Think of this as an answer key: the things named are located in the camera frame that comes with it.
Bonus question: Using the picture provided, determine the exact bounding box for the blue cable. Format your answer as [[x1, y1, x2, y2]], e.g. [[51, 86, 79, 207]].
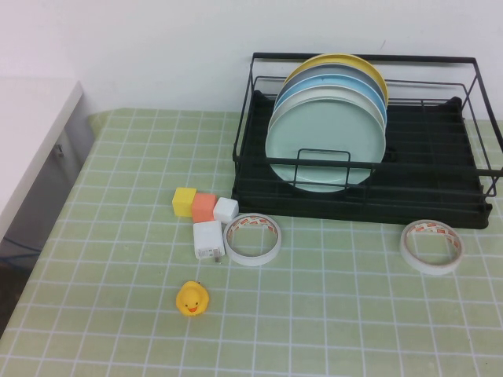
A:
[[0, 237, 40, 264]]

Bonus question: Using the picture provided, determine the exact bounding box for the yellow plate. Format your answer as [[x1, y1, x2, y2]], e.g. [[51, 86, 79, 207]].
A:
[[282, 53, 391, 108]]

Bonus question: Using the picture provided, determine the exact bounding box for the mint green plate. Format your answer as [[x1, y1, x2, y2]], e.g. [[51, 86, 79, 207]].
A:
[[263, 101, 386, 194]]

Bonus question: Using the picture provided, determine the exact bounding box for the white cube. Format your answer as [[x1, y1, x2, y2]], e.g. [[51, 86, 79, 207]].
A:
[[212, 196, 240, 223]]

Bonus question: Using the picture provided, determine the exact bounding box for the light blue plate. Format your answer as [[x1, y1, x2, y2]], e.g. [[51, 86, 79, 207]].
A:
[[274, 72, 389, 126]]

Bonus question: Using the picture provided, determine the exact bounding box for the green checked tablecloth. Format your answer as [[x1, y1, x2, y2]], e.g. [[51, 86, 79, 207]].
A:
[[0, 108, 503, 377]]

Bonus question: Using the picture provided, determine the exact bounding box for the white side table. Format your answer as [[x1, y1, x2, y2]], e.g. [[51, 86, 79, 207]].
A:
[[0, 76, 97, 252]]

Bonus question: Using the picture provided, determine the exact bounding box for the yellow rubber duck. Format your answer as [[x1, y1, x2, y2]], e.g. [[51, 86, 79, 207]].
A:
[[175, 280, 209, 317]]

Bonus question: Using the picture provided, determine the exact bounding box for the yellow cube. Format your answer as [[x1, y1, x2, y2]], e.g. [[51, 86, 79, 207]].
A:
[[171, 187, 197, 218]]

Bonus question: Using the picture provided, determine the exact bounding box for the white power adapter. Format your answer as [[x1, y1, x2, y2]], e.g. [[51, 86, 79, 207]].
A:
[[192, 220, 226, 263]]

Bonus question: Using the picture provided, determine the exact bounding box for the white tape roll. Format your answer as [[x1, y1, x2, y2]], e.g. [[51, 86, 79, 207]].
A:
[[400, 219, 466, 276], [222, 213, 283, 268]]

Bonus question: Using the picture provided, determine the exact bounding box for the black wire dish rack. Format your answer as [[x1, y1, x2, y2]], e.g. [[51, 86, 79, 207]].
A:
[[230, 52, 503, 209]]

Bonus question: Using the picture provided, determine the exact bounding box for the white plate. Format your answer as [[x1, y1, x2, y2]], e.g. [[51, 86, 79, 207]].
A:
[[269, 86, 388, 133]]

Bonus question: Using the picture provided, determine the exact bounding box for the grey plate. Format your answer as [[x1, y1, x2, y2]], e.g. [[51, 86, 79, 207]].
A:
[[279, 62, 388, 110]]

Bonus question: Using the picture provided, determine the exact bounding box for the orange cube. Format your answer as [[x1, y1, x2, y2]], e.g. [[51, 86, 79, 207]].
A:
[[191, 192, 218, 223]]

